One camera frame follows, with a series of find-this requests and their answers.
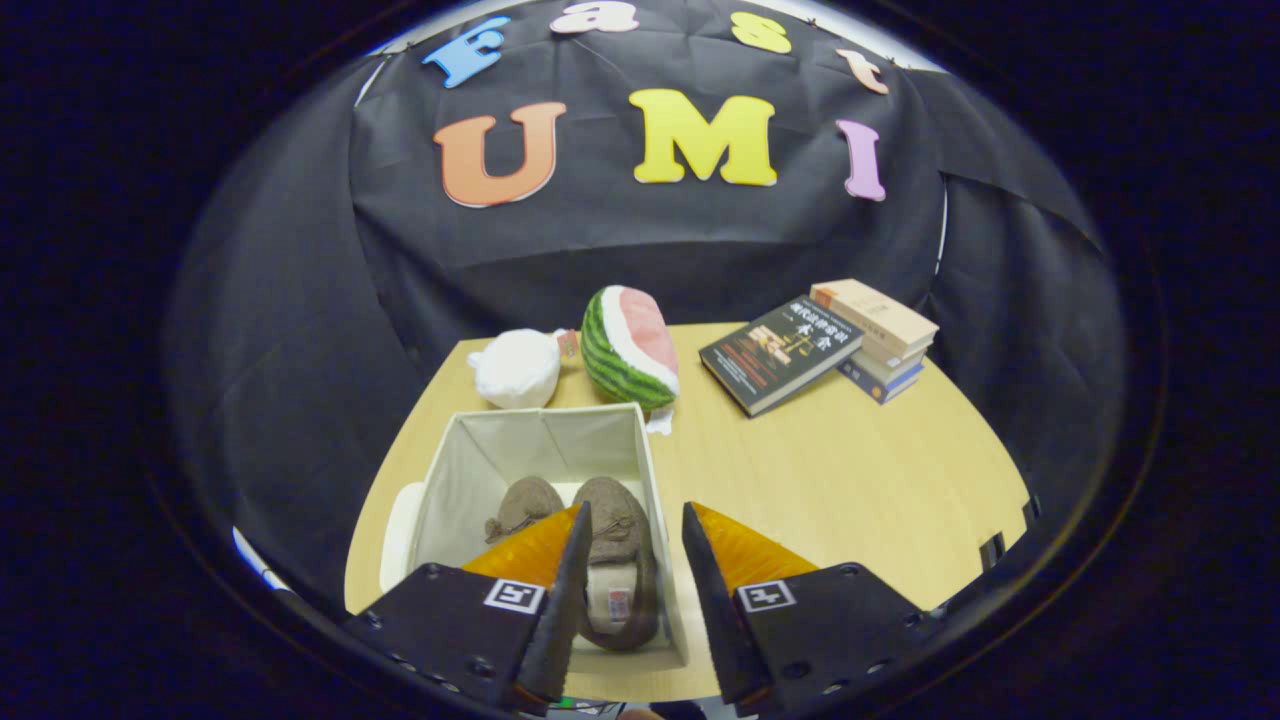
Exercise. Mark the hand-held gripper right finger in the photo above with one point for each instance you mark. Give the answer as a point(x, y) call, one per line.
point(715, 620)

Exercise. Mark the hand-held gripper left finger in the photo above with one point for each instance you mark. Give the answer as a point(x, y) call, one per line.
point(560, 620)

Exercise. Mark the brown fuzzy shoe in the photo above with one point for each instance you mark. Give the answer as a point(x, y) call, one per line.
point(615, 520)
point(525, 500)

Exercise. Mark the beige fabric storage box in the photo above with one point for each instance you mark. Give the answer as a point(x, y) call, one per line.
point(470, 460)

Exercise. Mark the white plush toy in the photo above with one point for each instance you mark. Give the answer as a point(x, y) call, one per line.
point(515, 368)

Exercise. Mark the black book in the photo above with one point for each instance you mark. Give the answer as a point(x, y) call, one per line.
point(775, 355)

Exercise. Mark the watermelon slice plush toy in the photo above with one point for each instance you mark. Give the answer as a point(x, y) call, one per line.
point(625, 350)

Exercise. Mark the black table edge clamp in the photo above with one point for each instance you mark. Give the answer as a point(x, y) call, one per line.
point(992, 552)
point(1031, 508)

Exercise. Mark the blue book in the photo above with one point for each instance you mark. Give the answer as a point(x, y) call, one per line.
point(880, 385)

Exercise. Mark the grey book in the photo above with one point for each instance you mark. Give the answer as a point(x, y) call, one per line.
point(905, 362)

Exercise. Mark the beige book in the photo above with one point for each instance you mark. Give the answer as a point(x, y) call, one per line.
point(870, 310)

